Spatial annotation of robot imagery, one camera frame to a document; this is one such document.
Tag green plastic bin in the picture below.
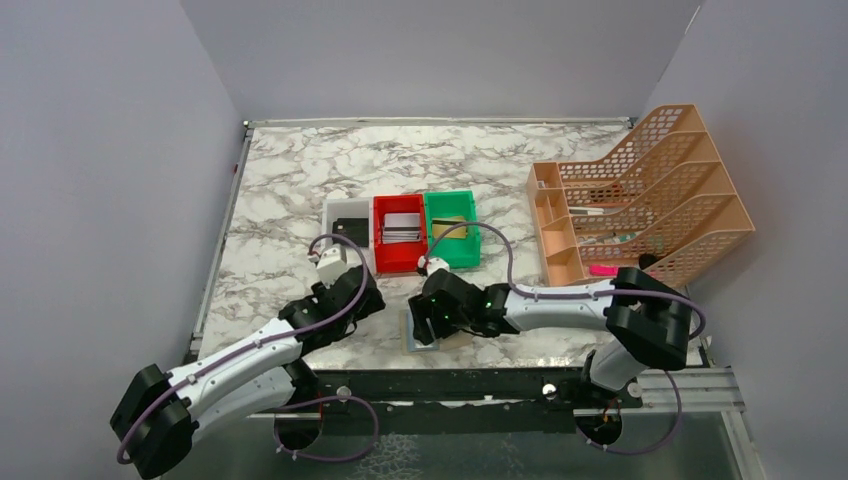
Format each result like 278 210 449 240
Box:
423 190 482 271

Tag beige card holder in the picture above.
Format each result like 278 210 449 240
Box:
398 309 475 356

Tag red plastic bin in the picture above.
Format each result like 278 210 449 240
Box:
373 194 428 274

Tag gold credit card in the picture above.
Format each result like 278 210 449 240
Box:
430 215 468 240

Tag white plastic bin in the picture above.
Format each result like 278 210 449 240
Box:
321 197 377 276

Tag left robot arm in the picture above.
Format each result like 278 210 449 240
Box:
109 265 385 479

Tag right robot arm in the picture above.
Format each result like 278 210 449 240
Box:
408 267 696 407

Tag black credit card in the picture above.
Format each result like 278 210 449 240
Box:
332 217 371 248

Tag white card stack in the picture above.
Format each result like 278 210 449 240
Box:
381 212 421 244

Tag pink highlighter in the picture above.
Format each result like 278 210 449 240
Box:
588 264 619 277

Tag green white pen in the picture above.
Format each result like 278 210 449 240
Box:
598 232 638 244

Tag orange mesh file organizer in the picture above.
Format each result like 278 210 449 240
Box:
526 104 755 288

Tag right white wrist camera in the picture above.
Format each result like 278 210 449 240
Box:
416 256 450 277

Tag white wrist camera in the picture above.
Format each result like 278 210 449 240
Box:
416 256 450 277
316 245 349 288

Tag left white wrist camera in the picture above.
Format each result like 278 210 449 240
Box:
316 245 349 288

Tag black mounting rail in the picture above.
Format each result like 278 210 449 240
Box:
182 354 644 452

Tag aluminium frame rail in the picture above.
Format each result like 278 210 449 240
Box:
155 367 747 420

